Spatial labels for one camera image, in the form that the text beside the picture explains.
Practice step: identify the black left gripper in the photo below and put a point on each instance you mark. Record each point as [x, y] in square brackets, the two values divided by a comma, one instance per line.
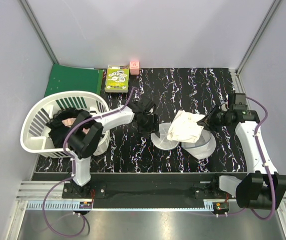
[153, 127]

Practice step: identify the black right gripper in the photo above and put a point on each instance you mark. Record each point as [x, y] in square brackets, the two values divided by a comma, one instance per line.
[208, 120]

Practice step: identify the white mesh laundry bag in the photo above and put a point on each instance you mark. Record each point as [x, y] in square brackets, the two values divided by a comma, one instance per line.
[203, 148]

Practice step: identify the white bra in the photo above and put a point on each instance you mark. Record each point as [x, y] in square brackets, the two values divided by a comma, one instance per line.
[184, 128]

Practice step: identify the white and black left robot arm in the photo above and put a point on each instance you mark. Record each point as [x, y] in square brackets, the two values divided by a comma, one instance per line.
[83, 137]

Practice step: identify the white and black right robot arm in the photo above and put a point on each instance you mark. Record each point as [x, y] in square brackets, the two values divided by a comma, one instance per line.
[263, 187]

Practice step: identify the pink bra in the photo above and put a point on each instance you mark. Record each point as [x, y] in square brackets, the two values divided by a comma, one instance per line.
[69, 122]

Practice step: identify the white plastic laundry basket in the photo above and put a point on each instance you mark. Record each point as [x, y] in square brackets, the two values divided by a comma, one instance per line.
[34, 136]

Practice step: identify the black marbled table mat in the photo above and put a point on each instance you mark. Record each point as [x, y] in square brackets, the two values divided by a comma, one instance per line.
[194, 90]

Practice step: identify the pink cube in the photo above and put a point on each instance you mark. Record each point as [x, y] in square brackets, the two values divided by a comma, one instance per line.
[134, 67]

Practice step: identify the yellow green book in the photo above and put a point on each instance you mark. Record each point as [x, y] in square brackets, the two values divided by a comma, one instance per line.
[117, 79]

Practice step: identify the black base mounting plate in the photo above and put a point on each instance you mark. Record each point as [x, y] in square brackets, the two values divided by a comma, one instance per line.
[149, 191]

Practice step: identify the black lace garment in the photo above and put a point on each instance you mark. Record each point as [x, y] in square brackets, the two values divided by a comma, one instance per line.
[58, 131]

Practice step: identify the green folder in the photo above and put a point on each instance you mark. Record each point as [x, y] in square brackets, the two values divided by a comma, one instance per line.
[73, 87]

